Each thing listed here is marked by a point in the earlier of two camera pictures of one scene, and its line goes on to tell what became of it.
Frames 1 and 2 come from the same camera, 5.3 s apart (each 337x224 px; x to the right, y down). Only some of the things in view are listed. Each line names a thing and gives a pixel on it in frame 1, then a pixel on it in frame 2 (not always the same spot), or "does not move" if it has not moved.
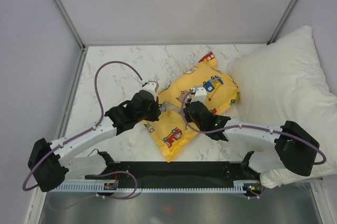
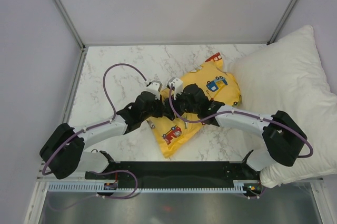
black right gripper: x=187 y=116 → x=175 y=103
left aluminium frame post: x=61 y=7 does not move
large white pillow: x=281 y=81 does not move
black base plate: x=181 y=174 does not move
